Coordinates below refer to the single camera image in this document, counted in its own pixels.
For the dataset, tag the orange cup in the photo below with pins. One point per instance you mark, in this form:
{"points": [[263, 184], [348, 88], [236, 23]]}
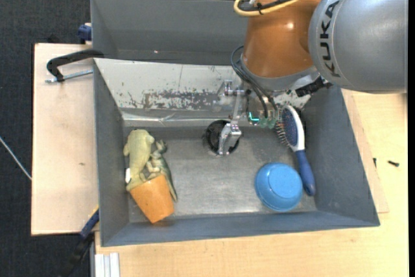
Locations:
{"points": [[154, 199]]}

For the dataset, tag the dark green toy dinosaur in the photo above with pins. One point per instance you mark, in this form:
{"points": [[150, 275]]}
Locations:
{"points": [[163, 165]]}

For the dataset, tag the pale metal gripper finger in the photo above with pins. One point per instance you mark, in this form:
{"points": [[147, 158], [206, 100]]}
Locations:
{"points": [[236, 134], [223, 139]]}

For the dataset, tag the pale green toy lizard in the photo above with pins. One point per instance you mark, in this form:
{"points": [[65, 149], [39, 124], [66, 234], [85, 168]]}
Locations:
{"points": [[139, 152]]}

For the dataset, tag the black round cup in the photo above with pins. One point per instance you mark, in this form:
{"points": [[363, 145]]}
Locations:
{"points": [[211, 136]]}

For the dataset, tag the blue bowl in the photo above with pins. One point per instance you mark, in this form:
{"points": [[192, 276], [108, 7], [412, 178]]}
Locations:
{"points": [[279, 186]]}

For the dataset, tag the blue and white hairbrush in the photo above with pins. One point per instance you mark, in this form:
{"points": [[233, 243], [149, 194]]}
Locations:
{"points": [[293, 133]]}

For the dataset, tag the grey metal bin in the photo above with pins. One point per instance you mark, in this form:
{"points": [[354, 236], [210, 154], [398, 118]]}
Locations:
{"points": [[210, 181]]}

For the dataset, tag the black cylinder on white bracket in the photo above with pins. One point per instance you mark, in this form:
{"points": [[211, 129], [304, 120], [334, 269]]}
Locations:
{"points": [[313, 87]]}

